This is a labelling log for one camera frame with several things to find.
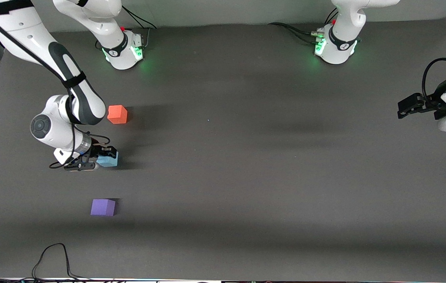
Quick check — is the orange foam block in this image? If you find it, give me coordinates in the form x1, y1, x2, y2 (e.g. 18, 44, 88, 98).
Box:
107, 105, 128, 125

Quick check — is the black cable lying on table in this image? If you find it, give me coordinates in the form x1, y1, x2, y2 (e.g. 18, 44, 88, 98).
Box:
0, 243, 90, 283

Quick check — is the dark grey table mat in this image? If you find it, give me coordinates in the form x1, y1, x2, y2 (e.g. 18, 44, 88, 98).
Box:
0, 16, 446, 281

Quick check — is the black cable at right base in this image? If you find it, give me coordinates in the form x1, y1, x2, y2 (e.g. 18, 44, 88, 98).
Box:
122, 6, 157, 30

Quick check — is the black cable at left base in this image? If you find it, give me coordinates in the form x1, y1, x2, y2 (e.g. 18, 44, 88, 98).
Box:
324, 7, 340, 25
285, 25, 320, 44
268, 22, 320, 36

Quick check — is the purple foam block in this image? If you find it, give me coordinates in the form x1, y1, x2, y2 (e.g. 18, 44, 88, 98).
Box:
90, 198, 116, 217

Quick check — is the black cable at base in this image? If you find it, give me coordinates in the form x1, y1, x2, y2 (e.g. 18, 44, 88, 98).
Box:
324, 7, 340, 25
268, 22, 320, 36
285, 25, 320, 44
122, 6, 157, 30

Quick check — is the light blue foam block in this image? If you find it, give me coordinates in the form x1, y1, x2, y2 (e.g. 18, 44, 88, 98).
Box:
97, 151, 119, 168

